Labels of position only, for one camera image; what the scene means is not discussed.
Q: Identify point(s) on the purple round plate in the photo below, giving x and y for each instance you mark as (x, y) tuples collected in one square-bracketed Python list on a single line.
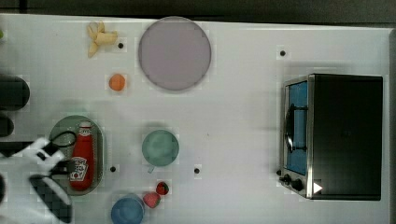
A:
[(174, 53)]

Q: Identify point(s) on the red toy strawberry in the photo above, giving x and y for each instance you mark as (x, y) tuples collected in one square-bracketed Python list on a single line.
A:
[(162, 188)]

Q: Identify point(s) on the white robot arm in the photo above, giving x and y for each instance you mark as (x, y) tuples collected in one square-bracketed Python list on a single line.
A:
[(29, 195)]

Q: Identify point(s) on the silver toaster oven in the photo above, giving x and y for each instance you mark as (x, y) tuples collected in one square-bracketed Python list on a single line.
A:
[(332, 137)]

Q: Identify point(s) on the blue cup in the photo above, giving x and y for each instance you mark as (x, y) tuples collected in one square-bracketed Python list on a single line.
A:
[(128, 210)]

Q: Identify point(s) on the yellow peeled toy banana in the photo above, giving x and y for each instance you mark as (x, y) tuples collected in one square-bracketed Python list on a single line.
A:
[(99, 37)]

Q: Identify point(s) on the green oval strainer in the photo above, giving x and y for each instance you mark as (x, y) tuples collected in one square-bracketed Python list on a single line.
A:
[(65, 132)]

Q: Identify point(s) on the red plush ketchup bottle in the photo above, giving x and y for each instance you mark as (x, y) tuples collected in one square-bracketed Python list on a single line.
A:
[(82, 176)]

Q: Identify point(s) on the orange toy fruit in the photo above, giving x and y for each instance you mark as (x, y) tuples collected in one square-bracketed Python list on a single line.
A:
[(117, 82)]

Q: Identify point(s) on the pink toy fruit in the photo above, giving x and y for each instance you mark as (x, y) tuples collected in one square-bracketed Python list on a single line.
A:
[(152, 199)]

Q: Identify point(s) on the green mug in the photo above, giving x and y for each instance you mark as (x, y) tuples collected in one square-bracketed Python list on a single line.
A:
[(160, 148)]

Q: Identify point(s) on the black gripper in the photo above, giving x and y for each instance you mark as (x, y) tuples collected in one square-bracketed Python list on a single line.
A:
[(62, 168)]

